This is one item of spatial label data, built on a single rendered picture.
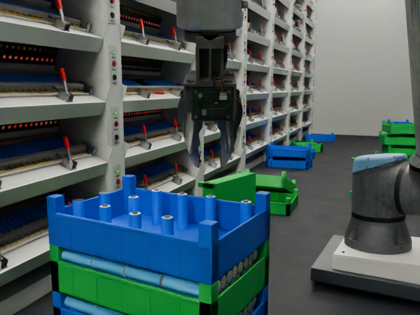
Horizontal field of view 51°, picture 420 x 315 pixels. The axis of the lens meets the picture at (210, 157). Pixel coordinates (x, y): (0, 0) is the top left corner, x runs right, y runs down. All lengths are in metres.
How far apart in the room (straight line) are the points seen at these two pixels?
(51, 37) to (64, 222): 0.64
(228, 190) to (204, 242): 1.20
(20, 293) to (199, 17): 0.91
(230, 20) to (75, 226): 0.38
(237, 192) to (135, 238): 1.21
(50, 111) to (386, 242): 0.98
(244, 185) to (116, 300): 1.23
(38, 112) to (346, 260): 0.92
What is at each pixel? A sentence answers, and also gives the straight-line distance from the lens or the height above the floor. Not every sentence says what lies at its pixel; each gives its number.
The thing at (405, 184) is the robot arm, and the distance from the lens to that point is 1.27.
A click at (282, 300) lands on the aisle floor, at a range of 1.25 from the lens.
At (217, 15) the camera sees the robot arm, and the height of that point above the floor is 0.66.
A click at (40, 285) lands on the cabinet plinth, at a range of 1.33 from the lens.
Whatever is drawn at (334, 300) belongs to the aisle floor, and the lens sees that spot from 1.28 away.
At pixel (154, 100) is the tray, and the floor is 0.52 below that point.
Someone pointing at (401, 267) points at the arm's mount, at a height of 0.10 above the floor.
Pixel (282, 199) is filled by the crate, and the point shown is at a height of 0.02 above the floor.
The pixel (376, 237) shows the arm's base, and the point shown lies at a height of 0.15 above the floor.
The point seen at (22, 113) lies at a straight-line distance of 1.15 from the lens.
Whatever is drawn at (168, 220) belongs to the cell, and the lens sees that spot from 0.62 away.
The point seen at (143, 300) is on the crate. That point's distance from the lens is 0.66.
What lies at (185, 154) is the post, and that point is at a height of 0.25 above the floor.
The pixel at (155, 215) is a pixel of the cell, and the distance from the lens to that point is 0.79.
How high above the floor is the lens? 0.57
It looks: 9 degrees down
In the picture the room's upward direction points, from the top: straight up
